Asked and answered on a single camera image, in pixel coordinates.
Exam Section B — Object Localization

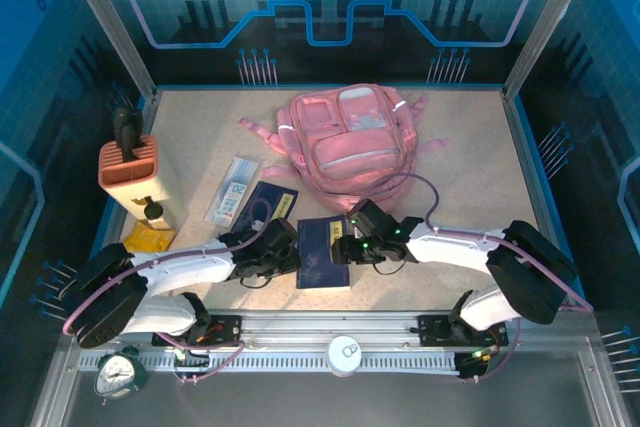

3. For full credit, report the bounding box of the aluminium mounting beam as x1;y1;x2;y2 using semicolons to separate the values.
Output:
64;309;596;348

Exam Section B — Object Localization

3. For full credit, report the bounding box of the dark blue book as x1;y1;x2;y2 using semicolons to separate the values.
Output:
233;180;300;234
296;215;352;291

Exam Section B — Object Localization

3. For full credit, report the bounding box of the black connector box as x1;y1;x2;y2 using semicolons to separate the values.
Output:
455;349;501;379

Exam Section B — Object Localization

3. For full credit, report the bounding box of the blue white mask pack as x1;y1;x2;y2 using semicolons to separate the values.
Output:
203;156;265;227

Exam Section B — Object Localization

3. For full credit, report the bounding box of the aluminium frame post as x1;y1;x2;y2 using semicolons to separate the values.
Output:
501;0;602;101
55;0;160;104

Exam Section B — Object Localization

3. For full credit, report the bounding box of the slotted white cable duct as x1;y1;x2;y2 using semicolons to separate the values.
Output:
77;350;462;374

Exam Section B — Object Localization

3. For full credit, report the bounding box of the pink school backpack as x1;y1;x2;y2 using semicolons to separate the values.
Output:
238;82;451;213

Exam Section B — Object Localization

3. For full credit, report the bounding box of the silver tin can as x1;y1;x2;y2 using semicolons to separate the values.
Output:
325;335;364;378

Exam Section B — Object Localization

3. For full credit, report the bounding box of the green alarm clock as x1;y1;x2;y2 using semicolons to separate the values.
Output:
94;346;149;406

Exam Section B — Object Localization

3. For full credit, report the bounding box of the yellow cartoon book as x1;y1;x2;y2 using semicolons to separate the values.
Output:
122;224;177;254

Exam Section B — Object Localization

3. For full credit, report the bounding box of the cream orange knife block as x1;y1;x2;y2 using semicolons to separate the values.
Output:
97;134;179;228

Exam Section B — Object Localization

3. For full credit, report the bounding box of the black knife handle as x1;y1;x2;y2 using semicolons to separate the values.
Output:
112;107;132;159
127;109;146;149

